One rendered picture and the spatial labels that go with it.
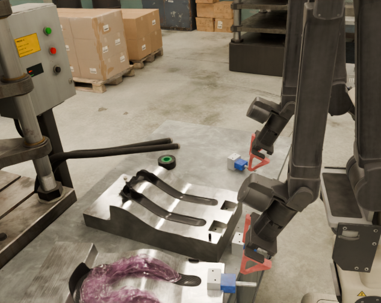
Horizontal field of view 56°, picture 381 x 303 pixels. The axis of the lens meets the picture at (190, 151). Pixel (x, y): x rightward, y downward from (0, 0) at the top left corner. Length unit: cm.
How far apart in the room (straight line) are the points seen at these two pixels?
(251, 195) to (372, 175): 23
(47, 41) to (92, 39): 323
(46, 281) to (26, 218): 49
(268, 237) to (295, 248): 154
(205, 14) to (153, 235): 698
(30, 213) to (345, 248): 112
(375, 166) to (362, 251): 36
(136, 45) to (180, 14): 260
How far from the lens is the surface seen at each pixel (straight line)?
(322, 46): 63
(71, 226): 138
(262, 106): 113
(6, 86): 134
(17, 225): 150
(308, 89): 65
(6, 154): 145
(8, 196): 169
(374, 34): 64
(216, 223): 117
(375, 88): 67
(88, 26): 481
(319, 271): 227
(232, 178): 150
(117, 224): 125
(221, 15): 776
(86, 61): 499
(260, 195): 76
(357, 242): 101
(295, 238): 243
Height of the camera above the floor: 166
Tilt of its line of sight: 30 degrees down
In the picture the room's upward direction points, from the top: 4 degrees counter-clockwise
